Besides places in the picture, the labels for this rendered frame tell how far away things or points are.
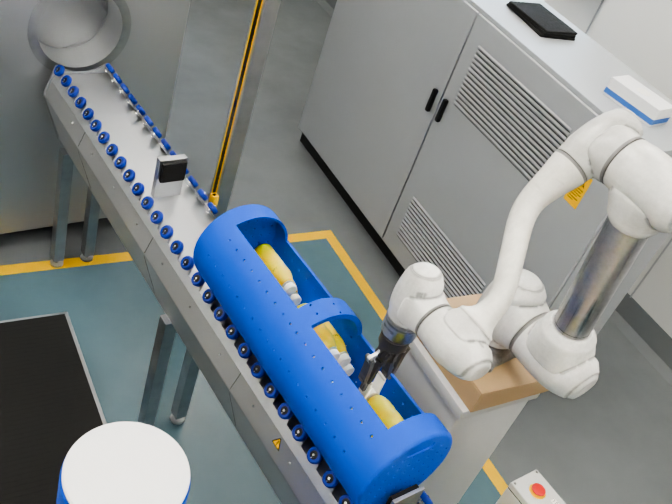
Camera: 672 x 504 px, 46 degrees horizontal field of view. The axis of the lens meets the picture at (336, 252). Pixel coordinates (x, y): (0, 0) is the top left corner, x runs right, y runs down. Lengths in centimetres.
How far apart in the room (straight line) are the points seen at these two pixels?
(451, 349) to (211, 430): 171
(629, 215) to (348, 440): 81
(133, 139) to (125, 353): 96
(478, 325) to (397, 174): 247
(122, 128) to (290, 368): 138
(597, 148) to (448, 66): 203
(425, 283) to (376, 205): 257
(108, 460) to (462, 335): 83
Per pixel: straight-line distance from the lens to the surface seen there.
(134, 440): 193
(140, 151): 296
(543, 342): 216
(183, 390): 310
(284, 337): 203
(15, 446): 299
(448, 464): 261
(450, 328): 175
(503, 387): 233
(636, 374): 455
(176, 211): 271
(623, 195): 184
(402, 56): 411
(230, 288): 218
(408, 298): 179
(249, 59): 279
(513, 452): 374
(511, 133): 351
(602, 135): 189
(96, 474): 187
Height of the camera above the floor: 260
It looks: 38 degrees down
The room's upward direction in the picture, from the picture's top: 21 degrees clockwise
